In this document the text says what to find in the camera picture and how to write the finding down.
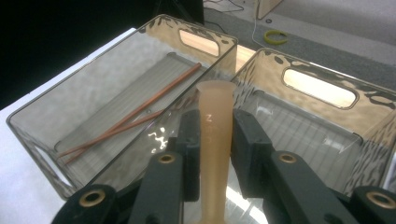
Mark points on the white table cover sheet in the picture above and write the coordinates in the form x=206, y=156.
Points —
x=18, y=186

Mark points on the light wooden furniture panel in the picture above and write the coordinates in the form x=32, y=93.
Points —
x=267, y=6

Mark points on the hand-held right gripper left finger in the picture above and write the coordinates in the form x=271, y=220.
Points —
x=191, y=140

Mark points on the reddish-brown chopstick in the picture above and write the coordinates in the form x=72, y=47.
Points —
x=149, y=104
x=124, y=127

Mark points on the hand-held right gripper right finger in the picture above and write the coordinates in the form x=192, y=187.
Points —
x=249, y=149

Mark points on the smoky clear plastic bin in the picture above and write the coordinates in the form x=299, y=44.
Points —
x=93, y=90
x=311, y=130

